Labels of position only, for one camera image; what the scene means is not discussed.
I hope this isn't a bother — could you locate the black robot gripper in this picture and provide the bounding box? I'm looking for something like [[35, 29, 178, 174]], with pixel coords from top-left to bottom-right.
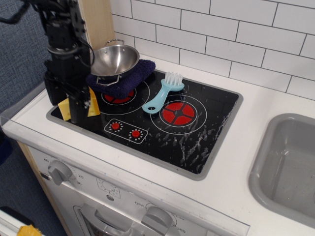
[[44, 44, 91, 123]]

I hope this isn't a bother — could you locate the yellow toy cheese wedge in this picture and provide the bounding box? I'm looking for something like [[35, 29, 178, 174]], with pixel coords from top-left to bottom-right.
[[58, 88, 100, 121]]

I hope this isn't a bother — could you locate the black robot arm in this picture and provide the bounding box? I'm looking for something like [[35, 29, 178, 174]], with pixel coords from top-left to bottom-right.
[[25, 0, 92, 123]]

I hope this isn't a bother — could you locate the light blue dish brush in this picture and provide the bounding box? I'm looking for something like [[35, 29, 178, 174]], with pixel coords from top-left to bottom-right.
[[142, 72, 185, 114]]

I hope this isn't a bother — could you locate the dark blue folded cloth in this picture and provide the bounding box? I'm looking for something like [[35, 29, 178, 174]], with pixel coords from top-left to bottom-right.
[[86, 59, 156, 99]]

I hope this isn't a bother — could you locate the grey left oven knob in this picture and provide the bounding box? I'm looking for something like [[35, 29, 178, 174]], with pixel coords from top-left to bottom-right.
[[48, 160, 72, 185]]

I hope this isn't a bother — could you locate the grey oven knob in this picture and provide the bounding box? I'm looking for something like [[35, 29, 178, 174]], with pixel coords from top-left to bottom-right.
[[48, 160, 72, 185], [141, 206, 173, 236]]

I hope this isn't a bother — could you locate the black toy stove top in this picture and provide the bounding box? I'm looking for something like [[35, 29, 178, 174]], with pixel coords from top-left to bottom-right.
[[47, 71, 243, 180]]

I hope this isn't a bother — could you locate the yellow object at bottom left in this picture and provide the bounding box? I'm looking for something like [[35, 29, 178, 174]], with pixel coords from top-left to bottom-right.
[[17, 225, 43, 236]]

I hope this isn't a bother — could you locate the grey right oven knob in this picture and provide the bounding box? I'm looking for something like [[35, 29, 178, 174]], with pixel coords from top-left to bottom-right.
[[141, 206, 173, 236]]

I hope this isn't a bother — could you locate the grey sink basin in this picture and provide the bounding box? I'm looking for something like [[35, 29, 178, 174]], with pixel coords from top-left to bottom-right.
[[249, 114, 315, 228]]

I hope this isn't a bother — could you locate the stainless steel bowl with handles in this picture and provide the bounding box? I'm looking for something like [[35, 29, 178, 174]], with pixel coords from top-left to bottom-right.
[[90, 39, 140, 87]]

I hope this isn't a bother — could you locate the wooden side post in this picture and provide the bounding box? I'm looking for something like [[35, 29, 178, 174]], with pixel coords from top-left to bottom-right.
[[78, 0, 115, 50]]

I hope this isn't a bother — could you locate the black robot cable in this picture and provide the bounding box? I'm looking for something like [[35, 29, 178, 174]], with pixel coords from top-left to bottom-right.
[[0, 2, 29, 25]]

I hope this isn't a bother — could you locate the silver oven door handle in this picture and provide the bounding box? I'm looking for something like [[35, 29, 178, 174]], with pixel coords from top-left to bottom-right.
[[80, 204, 135, 236]]

